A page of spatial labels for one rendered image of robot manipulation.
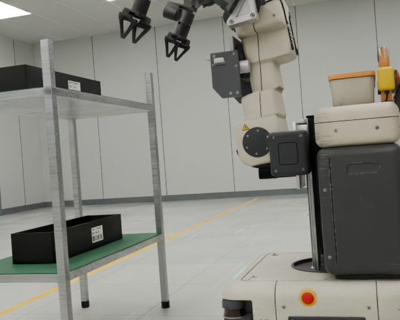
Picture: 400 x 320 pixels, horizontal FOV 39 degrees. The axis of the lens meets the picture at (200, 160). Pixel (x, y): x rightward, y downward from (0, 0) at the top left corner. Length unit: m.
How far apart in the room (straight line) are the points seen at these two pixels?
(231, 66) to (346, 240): 0.70
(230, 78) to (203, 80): 7.64
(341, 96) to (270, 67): 0.27
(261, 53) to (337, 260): 0.75
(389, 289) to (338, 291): 0.15
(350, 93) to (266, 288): 0.68
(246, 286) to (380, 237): 0.44
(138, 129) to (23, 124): 2.04
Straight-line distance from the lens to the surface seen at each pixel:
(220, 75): 1.99
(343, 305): 1.79
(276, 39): 2.02
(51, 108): 1.88
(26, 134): 10.54
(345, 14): 9.39
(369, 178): 1.77
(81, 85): 2.46
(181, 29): 2.40
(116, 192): 10.16
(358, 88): 1.93
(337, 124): 1.77
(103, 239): 2.44
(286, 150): 1.85
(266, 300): 1.82
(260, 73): 2.02
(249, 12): 1.89
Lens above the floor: 0.68
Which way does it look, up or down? level
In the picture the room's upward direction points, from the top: 4 degrees counter-clockwise
